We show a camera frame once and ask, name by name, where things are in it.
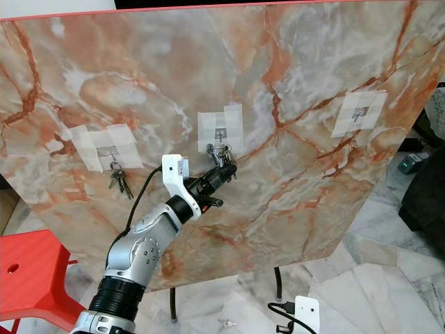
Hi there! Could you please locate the dark key bunch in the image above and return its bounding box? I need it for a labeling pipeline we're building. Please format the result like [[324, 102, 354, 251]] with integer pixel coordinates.
[[108, 160, 134, 200]]

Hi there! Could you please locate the marble pattern board red edge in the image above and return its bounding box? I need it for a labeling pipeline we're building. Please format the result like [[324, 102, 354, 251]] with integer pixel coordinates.
[[0, 0, 445, 321]]

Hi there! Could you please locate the red plastic stool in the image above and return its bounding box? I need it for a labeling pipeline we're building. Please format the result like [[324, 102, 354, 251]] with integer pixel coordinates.
[[0, 230, 91, 334]]

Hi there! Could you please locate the black bulky furniture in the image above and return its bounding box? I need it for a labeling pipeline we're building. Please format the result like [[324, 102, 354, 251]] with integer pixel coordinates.
[[396, 104, 445, 234]]

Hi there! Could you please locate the black device green light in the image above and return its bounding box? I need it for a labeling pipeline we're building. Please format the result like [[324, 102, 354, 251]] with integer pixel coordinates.
[[398, 152, 430, 175]]

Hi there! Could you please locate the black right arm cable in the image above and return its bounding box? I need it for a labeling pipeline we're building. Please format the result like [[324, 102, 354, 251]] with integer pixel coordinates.
[[268, 301, 300, 334]]

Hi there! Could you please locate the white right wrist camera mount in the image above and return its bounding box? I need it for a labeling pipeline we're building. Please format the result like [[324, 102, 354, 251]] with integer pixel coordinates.
[[293, 296, 321, 334]]

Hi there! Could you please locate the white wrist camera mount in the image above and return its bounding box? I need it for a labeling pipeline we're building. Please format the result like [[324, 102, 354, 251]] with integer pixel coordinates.
[[161, 154, 199, 209], [293, 296, 321, 334]]

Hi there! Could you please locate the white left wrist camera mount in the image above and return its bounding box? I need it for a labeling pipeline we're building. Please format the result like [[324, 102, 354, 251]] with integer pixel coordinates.
[[161, 154, 199, 209]]

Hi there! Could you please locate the taped metal wall hook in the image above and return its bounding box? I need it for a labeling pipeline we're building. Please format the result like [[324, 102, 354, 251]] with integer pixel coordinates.
[[196, 103, 244, 154], [330, 89, 388, 138], [68, 124, 140, 173]]

